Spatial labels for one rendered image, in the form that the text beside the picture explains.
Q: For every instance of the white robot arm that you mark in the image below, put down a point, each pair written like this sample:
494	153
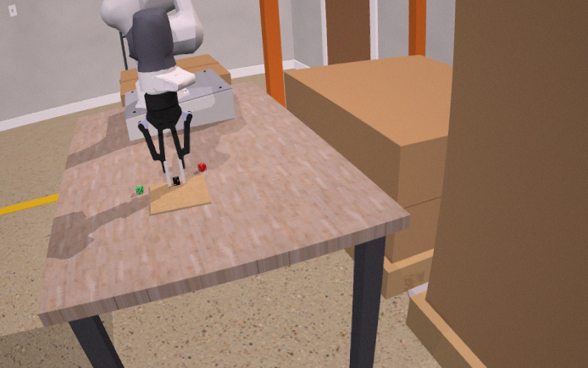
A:
154	35

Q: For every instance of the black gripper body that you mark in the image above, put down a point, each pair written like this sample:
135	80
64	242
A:
168	102

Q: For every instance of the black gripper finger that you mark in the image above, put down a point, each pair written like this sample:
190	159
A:
143	127
186	116

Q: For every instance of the tan flat mat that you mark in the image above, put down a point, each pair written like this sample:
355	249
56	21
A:
186	195

